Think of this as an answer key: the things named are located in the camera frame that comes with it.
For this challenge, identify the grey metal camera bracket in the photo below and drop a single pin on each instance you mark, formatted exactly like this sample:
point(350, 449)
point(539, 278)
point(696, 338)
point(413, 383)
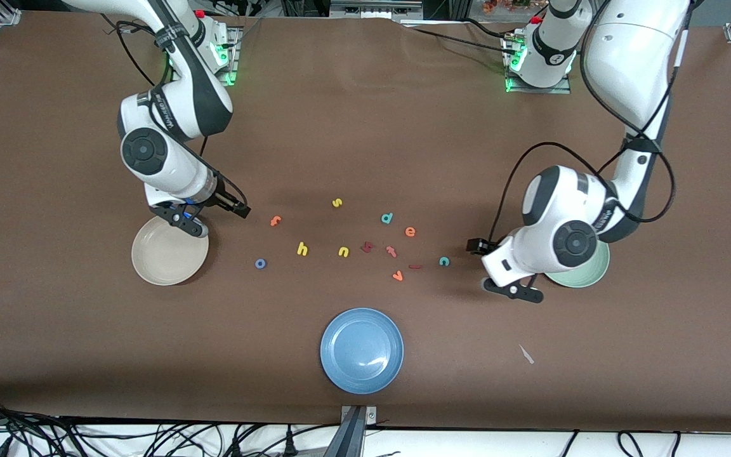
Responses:
point(356, 431)

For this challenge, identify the grey power strip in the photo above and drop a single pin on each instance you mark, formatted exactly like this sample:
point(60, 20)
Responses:
point(375, 9)

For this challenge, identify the teal foam letter d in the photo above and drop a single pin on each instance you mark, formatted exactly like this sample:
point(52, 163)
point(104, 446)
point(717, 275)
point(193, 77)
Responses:
point(386, 219)

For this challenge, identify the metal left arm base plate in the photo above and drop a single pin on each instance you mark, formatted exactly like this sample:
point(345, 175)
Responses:
point(565, 89)

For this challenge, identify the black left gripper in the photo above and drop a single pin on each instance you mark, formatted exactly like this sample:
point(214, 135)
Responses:
point(481, 245)

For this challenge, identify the beige round plate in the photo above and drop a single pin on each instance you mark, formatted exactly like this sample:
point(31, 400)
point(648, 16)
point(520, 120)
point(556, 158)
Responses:
point(165, 260)

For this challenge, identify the pale green round plate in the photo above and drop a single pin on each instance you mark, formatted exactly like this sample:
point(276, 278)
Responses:
point(584, 279)

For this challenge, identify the brown table cover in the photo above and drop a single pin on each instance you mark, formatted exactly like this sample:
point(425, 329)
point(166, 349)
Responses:
point(365, 127)

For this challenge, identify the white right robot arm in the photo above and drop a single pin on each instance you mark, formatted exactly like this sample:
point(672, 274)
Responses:
point(150, 152)

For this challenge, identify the white paper scrap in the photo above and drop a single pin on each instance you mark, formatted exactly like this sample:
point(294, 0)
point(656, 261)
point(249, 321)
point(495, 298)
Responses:
point(526, 354)

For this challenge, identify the blue round plate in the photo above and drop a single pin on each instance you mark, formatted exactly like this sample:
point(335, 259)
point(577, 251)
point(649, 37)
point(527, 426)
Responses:
point(362, 351)

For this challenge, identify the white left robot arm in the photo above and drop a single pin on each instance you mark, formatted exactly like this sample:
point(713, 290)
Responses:
point(568, 241)

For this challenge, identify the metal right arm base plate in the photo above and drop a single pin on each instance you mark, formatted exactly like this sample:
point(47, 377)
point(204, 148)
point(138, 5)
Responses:
point(232, 66)

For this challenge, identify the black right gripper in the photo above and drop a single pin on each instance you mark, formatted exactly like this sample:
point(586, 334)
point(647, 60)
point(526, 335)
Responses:
point(225, 199)

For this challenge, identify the orange decoration cluster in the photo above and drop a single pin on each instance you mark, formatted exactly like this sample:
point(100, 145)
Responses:
point(505, 5)

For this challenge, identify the yellow foam letter h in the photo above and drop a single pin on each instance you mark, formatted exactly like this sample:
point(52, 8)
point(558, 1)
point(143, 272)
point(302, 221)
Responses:
point(299, 249)

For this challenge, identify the dark red foam letter t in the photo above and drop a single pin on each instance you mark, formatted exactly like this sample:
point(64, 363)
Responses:
point(367, 247)

